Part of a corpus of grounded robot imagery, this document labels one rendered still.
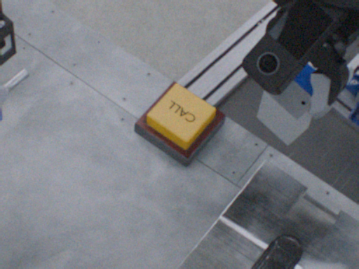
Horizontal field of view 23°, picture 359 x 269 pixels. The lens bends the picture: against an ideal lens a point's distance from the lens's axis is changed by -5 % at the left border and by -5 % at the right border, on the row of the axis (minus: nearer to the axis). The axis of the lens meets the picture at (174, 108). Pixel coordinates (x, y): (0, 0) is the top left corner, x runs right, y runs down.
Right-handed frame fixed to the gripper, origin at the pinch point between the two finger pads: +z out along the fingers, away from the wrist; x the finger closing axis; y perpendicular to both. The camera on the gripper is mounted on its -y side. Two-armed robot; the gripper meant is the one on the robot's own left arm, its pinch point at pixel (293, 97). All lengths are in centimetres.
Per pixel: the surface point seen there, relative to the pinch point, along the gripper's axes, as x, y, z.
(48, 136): 21.0, -17.7, 15.0
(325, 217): -11.0, -3.7, 8.5
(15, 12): 39.3, -9.0, 14.9
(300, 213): -8.5, -5.4, 8.7
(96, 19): 77, 39, 95
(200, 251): -4.5, -17.7, 6.5
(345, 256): -16.4, -6.9, 6.1
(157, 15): 68, 51, 95
